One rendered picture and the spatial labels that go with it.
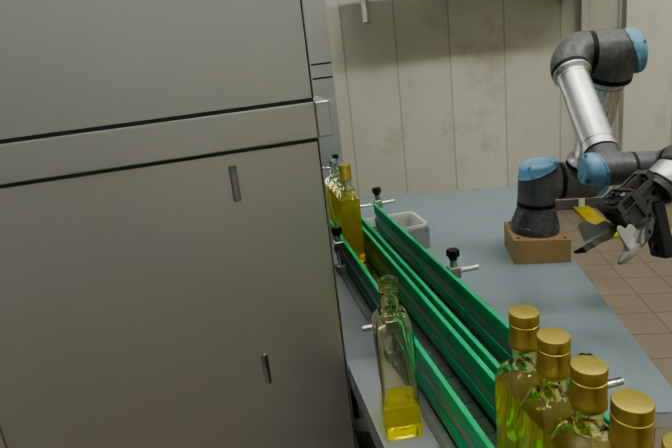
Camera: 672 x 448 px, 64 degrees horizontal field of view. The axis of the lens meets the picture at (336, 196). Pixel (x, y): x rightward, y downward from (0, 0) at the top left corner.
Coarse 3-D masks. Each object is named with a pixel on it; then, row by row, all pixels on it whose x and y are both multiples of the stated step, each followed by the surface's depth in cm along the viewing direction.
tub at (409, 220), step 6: (390, 216) 202; (396, 216) 203; (402, 216) 203; (408, 216) 203; (414, 216) 199; (372, 222) 201; (402, 222) 204; (408, 222) 204; (414, 222) 200; (420, 222) 194; (426, 222) 190; (408, 228) 187; (414, 228) 188
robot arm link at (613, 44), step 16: (592, 32) 140; (608, 32) 139; (624, 32) 139; (640, 32) 139; (608, 48) 138; (624, 48) 138; (640, 48) 137; (592, 64) 140; (608, 64) 139; (624, 64) 139; (640, 64) 139; (592, 80) 146; (608, 80) 143; (624, 80) 142; (608, 96) 147; (608, 112) 150; (576, 144) 162; (576, 160) 163; (576, 176) 164; (576, 192) 166; (592, 192) 165
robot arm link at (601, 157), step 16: (576, 32) 142; (560, 48) 140; (576, 48) 138; (592, 48) 138; (560, 64) 137; (576, 64) 136; (560, 80) 138; (576, 80) 133; (576, 96) 131; (592, 96) 129; (576, 112) 129; (592, 112) 126; (576, 128) 128; (592, 128) 124; (608, 128) 124; (592, 144) 122; (608, 144) 120; (592, 160) 118; (608, 160) 118; (624, 160) 118; (592, 176) 118; (608, 176) 118; (624, 176) 118
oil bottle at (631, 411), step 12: (612, 396) 47; (624, 396) 47; (636, 396) 47; (648, 396) 46; (612, 408) 46; (624, 408) 45; (636, 408) 45; (648, 408) 45; (612, 420) 47; (624, 420) 45; (636, 420) 45; (648, 420) 45; (612, 432) 47; (624, 432) 46; (636, 432) 45; (648, 432) 45; (612, 444) 47; (624, 444) 46; (636, 444) 45; (648, 444) 46
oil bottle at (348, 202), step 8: (344, 192) 147; (352, 192) 147; (344, 200) 147; (352, 200) 147; (344, 208) 148; (352, 208) 148; (344, 216) 148; (352, 216) 149; (360, 216) 149; (344, 224) 149; (352, 224) 149; (360, 224) 150; (344, 232) 150; (352, 232) 150; (360, 232) 150; (352, 240) 150; (360, 240) 151; (352, 248) 151; (360, 248) 151; (360, 256) 152
